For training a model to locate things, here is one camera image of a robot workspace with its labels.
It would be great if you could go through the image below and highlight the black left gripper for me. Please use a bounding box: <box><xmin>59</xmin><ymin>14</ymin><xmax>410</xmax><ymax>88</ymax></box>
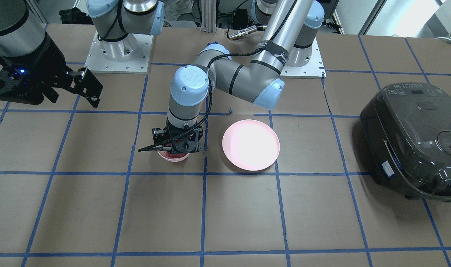
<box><xmin>152</xmin><ymin>124</ymin><xmax>204</xmax><ymax>154</ymax></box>

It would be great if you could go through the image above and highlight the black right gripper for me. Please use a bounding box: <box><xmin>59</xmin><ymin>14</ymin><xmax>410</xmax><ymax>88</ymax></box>
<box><xmin>0</xmin><ymin>34</ymin><xmax>103</xmax><ymax>108</ymax></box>

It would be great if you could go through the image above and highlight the pink bowl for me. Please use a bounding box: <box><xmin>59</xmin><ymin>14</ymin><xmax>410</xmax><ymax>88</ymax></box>
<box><xmin>157</xmin><ymin>151</ymin><xmax>190</xmax><ymax>162</ymax></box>

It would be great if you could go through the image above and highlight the red apple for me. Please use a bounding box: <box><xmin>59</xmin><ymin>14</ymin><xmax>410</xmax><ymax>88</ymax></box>
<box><xmin>161</xmin><ymin>144</ymin><xmax>174</xmax><ymax>151</ymax></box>

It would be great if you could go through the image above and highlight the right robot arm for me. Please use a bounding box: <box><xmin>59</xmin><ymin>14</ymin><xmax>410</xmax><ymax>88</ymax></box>
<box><xmin>0</xmin><ymin>0</ymin><xmax>165</xmax><ymax>108</ymax></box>

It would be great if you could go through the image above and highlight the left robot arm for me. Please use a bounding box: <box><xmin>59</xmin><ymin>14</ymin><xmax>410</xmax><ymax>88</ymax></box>
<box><xmin>139</xmin><ymin>0</ymin><xmax>325</xmax><ymax>154</ymax></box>

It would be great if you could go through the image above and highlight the pink plate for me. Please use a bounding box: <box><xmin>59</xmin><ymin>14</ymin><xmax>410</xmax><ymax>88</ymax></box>
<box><xmin>222</xmin><ymin>119</ymin><xmax>280</xmax><ymax>171</ymax></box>

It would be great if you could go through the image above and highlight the dark grey rice cooker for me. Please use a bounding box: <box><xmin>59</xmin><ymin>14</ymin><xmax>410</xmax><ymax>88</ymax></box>
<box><xmin>360</xmin><ymin>82</ymin><xmax>451</xmax><ymax>202</ymax></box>

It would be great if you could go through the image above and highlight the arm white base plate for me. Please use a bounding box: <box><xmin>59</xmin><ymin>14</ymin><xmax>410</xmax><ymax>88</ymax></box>
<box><xmin>280</xmin><ymin>38</ymin><xmax>327</xmax><ymax>79</ymax></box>
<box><xmin>84</xmin><ymin>33</ymin><xmax>154</xmax><ymax>74</ymax></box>

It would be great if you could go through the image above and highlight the aluminium frame post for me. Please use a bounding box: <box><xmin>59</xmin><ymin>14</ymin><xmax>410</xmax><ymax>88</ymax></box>
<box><xmin>200</xmin><ymin>0</ymin><xmax>217</xmax><ymax>35</ymax></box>

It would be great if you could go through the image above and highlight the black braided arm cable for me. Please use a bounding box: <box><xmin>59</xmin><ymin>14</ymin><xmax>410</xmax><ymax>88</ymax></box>
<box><xmin>138</xmin><ymin>0</ymin><xmax>298</xmax><ymax>152</ymax></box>

